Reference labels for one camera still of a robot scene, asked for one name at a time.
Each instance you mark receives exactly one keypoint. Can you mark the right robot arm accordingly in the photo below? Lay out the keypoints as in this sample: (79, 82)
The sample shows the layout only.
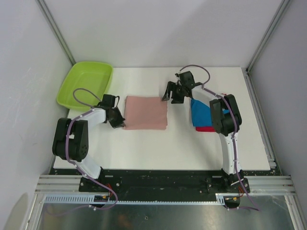
(225, 116)

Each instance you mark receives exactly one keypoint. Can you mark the blue t-shirt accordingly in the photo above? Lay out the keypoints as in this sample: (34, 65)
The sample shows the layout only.
(201, 116)

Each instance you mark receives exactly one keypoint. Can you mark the red t-shirt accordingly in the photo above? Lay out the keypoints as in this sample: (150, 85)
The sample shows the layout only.
(204, 97)

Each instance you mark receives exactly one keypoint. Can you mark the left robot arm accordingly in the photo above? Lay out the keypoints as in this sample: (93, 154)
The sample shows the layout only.
(71, 139)

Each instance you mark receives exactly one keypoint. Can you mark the aluminium frame rail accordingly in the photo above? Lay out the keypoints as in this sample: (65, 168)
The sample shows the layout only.
(259, 185)

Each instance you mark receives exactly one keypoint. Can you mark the green plastic tub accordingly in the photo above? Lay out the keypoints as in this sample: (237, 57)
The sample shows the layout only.
(84, 85)

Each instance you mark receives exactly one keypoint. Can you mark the grey slotted cable duct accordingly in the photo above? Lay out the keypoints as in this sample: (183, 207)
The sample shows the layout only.
(97, 199)

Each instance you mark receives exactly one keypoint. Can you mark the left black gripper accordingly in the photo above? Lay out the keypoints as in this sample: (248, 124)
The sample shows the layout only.
(119, 122)

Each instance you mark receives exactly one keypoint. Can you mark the pink t-shirt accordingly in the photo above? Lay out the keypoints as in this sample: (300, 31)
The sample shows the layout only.
(145, 113)

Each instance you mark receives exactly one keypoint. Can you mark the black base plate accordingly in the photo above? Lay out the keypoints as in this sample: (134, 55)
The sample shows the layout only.
(208, 181)

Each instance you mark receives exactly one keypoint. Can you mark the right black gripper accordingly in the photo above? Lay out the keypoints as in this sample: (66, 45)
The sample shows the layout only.
(171, 86)

